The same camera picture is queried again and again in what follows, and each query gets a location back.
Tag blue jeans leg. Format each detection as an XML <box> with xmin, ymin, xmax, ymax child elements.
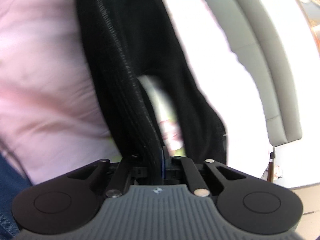
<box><xmin>0</xmin><ymin>155</ymin><xmax>30</xmax><ymax>239</ymax></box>

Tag pink floral bed sheet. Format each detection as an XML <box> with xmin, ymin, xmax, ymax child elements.
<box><xmin>1</xmin><ymin>0</ymin><xmax>272</xmax><ymax>185</ymax></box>

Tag wooden bedside stand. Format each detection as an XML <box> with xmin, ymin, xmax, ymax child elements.
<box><xmin>267</xmin><ymin>148</ymin><xmax>276</xmax><ymax>183</ymax></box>

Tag black pants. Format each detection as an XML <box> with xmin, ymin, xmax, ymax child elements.
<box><xmin>76</xmin><ymin>0</ymin><xmax>227</xmax><ymax>167</ymax></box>

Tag grey upholstered headboard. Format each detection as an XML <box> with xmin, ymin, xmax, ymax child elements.
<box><xmin>206</xmin><ymin>0</ymin><xmax>302</xmax><ymax>147</ymax></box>

